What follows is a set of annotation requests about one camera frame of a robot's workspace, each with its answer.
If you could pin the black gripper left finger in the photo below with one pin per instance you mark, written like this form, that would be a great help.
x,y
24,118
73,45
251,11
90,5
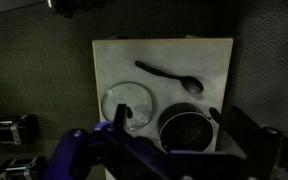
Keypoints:
x,y
84,156

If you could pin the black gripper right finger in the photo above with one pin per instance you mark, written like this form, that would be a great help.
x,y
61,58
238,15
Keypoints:
x,y
264,153

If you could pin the big black spoon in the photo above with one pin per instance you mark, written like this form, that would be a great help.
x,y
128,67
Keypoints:
x,y
190,84

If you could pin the glass pot lid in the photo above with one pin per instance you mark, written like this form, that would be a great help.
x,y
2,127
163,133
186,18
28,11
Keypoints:
x,y
127,100

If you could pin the big black pot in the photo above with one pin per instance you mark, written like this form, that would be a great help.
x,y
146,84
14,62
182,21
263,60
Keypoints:
x,y
185,131

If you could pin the black adjustable dumbbell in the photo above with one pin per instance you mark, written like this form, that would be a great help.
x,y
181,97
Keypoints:
x,y
20,168
7,130

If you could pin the grey top coffee table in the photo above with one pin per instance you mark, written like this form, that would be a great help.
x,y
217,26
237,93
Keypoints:
x,y
170,56

